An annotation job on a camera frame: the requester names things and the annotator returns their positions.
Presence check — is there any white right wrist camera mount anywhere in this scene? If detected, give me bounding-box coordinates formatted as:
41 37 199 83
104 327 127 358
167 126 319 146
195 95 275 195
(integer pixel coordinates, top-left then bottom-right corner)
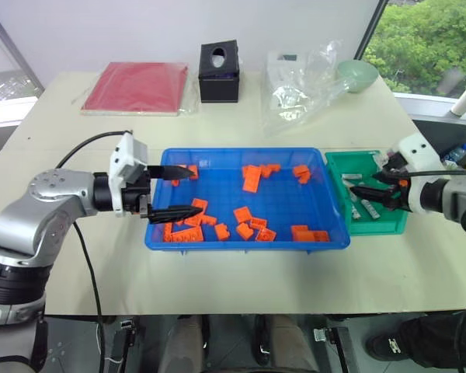
388 132 444 214

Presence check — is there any clear plastic bag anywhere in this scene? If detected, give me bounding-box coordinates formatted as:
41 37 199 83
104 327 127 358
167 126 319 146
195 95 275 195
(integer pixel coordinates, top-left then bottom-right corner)
260 38 359 136

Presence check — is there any pale green bowl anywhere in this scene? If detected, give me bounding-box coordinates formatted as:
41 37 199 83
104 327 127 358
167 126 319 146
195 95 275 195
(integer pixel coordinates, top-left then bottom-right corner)
336 58 379 95

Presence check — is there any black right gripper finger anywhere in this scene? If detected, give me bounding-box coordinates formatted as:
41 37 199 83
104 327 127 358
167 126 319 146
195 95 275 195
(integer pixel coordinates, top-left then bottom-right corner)
350 186 397 204
371 169 399 186

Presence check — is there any black tissue box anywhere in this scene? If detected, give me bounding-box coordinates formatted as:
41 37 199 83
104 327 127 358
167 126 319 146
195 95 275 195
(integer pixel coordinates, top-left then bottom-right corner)
198 38 242 104

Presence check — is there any person's leg in black trousers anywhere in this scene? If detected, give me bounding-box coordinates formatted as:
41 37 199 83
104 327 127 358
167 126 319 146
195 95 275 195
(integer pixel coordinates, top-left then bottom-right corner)
395 312 466 371

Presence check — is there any red folder in plastic sleeve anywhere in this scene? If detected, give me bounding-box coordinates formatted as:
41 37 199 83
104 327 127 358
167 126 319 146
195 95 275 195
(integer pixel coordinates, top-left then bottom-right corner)
79 61 200 118

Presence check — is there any white cylinder with black cap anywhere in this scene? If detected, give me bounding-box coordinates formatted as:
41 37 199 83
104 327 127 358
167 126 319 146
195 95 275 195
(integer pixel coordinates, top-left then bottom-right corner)
450 82 466 118

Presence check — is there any clear water bottle blue cap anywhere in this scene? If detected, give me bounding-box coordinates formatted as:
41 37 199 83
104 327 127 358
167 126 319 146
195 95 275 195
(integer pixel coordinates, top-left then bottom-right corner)
443 143 466 165

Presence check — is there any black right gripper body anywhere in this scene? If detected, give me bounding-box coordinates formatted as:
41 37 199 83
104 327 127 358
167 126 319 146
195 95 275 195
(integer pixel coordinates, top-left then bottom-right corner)
381 161 411 213

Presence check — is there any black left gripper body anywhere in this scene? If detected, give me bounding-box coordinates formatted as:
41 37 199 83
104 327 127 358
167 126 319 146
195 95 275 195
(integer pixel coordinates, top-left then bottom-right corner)
121 166 155 219

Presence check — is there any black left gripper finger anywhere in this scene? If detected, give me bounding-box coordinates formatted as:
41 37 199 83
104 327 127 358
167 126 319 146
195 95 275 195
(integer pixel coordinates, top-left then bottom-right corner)
147 204 204 225
147 165 196 180

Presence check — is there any large orange building block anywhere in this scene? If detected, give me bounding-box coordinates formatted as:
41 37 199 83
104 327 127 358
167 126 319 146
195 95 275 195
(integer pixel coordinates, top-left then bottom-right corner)
242 165 263 194
169 225 205 244

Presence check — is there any green plastic bin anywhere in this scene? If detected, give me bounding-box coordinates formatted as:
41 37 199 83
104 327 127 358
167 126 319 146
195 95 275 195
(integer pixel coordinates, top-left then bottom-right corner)
324 149 409 237

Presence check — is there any blue plastic bin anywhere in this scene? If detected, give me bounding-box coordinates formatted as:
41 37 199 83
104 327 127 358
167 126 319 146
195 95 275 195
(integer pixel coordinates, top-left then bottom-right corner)
144 146 352 256

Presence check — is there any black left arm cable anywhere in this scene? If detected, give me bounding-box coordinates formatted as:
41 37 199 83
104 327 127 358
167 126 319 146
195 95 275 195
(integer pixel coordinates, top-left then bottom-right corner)
54 130 135 373

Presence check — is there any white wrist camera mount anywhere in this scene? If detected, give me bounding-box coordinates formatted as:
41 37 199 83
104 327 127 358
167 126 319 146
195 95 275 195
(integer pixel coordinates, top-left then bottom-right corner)
388 132 444 214
108 131 149 218

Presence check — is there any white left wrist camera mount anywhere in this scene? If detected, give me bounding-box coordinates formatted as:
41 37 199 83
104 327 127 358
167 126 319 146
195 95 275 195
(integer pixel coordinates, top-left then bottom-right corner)
108 131 149 218

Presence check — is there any black shoe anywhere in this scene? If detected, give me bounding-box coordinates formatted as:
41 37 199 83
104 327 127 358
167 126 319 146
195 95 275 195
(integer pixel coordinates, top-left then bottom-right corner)
366 333 404 361

